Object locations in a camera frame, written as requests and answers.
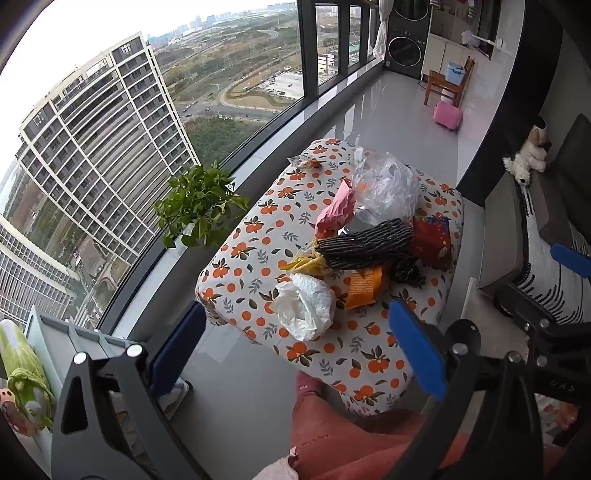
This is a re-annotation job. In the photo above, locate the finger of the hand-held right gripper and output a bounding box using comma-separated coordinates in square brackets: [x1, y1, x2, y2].
[550, 242, 591, 280]
[495, 279, 573, 330]

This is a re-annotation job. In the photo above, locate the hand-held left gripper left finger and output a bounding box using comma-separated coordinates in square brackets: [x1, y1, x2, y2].
[50, 300, 218, 480]

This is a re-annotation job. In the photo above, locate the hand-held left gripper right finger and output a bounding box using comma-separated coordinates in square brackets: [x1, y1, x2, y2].
[388, 300, 548, 480]

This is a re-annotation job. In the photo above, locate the small black wrapper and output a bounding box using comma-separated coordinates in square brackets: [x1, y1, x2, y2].
[390, 258, 426, 289]

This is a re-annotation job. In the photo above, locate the orange snack packet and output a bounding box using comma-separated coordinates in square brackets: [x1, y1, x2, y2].
[344, 265, 385, 311]

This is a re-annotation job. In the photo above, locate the red wrapper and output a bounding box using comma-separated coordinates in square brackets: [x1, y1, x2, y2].
[409, 215, 453, 273]

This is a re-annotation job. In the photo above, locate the yellow snack packet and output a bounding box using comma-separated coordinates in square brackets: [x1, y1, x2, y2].
[280, 249, 329, 274]

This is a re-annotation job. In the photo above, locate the pink wrapper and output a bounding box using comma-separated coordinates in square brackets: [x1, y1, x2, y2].
[315, 179, 358, 238]

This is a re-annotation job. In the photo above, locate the clear plastic bag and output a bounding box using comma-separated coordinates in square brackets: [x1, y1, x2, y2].
[353, 148, 421, 224]

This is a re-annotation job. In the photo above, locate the white black-striped blanket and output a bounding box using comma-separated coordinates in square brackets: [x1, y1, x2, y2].
[515, 182, 591, 324]

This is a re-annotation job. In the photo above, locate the white floral cloth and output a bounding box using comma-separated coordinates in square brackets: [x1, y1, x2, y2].
[538, 392, 580, 444]

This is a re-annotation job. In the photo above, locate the grey sofa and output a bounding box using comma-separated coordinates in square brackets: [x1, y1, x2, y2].
[478, 111, 591, 315]

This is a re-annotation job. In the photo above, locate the white plush dog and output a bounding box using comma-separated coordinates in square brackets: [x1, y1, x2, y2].
[502, 117, 552, 186]

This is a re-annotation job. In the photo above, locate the person's leg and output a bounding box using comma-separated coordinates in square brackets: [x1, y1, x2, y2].
[259, 371, 467, 480]

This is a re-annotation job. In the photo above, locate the grey shelf cart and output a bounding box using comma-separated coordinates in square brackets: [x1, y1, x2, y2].
[25, 307, 192, 416]

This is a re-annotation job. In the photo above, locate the table with orange-print cloth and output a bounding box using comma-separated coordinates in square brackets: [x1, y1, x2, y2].
[195, 137, 465, 416]

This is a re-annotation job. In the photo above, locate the green potted plant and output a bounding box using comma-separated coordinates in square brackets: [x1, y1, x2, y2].
[154, 161, 250, 249]

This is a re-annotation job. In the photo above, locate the green plush toy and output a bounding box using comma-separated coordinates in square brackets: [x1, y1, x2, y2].
[0, 318, 56, 437]

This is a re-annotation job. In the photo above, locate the pink stool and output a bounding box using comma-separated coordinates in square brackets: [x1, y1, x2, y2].
[434, 100, 464, 132]

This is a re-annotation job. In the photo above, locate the wooden chair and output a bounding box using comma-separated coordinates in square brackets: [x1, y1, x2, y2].
[424, 56, 475, 108]

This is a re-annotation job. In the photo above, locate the high-rise apartment building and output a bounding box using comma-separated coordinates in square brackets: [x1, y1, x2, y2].
[16, 32, 201, 259]

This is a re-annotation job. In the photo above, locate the white cabinet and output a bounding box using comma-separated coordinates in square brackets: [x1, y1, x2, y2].
[422, 9, 490, 93]

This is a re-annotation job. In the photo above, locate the black washing machine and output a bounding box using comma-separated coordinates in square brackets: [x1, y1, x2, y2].
[387, 21, 428, 80]

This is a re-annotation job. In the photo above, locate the white curtain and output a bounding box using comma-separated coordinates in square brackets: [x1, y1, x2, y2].
[374, 0, 394, 61]

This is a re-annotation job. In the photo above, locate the black dryer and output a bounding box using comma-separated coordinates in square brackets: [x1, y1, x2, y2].
[392, 0, 432, 24]

